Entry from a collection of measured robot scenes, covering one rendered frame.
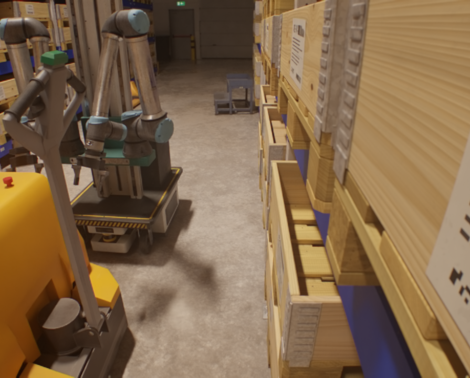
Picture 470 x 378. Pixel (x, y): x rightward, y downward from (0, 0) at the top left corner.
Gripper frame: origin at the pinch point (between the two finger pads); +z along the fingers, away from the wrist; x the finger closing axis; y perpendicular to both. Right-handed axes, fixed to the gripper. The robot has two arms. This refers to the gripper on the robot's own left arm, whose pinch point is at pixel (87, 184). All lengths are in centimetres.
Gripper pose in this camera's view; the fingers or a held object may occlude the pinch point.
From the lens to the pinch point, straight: 182.2
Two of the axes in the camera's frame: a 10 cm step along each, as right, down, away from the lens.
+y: -1.8, 0.4, -9.8
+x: 9.6, 2.1, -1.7
